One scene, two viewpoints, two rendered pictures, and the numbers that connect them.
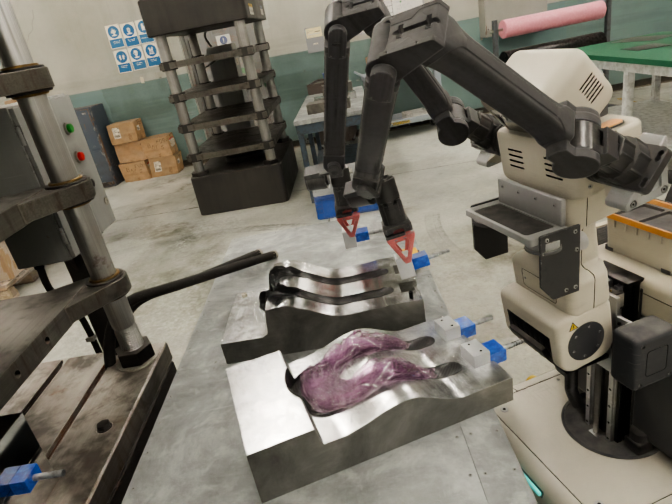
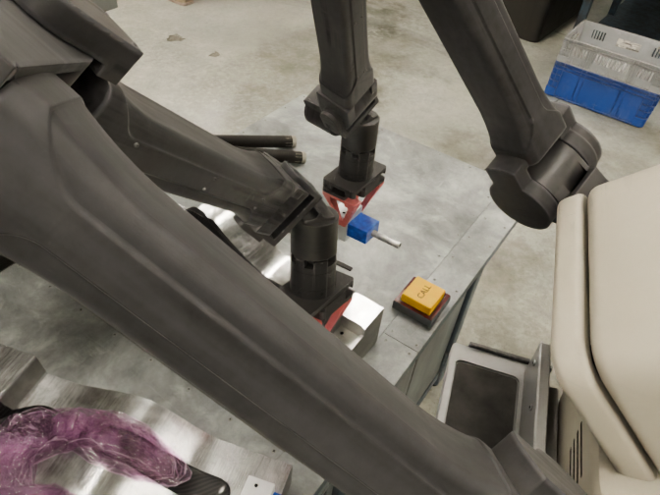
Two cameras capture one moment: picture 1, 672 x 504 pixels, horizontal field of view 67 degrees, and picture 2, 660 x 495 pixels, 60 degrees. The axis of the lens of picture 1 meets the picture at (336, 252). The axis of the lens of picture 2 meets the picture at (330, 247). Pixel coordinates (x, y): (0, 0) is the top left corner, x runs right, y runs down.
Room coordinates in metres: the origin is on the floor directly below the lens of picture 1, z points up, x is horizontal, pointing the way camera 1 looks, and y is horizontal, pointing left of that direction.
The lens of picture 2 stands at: (0.69, -0.40, 1.59)
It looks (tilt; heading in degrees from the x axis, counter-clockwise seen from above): 43 degrees down; 28
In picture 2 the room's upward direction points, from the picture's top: 6 degrees clockwise
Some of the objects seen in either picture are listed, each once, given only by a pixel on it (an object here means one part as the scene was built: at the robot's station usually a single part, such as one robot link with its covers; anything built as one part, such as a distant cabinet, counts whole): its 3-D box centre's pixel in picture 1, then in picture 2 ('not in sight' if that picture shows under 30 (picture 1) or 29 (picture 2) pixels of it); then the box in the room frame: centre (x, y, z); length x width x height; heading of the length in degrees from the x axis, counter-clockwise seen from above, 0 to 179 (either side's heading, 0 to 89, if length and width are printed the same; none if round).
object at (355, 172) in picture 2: (344, 196); (356, 162); (1.40, -0.05, 1.06); 0.10 x 0.07 x 0.07; 177
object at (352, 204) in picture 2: (349, 220); (348, 200); (1.39, -0.06, 0.99); 0.07 x 0.07 x 0.09; 87
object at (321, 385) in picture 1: (361, 363); (67, 472); (0.82, -0.01, 0.90); 0.26 x 0.18 x 0.08; 105
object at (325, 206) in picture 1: (348, 196); (607, 82); (4.37, -0.21, 0.11); 0.61 x 0.41 x 0.22; 85
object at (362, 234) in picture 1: (365, 233); (367, 230); (1.40, -0.10, 0.93); 0.13 x 0.05 x 0.05; 87
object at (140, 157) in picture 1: (146, 147); not in sight; (7.51, 2.41, 0.42); 0.86 x 0.33 x 0.83; 85
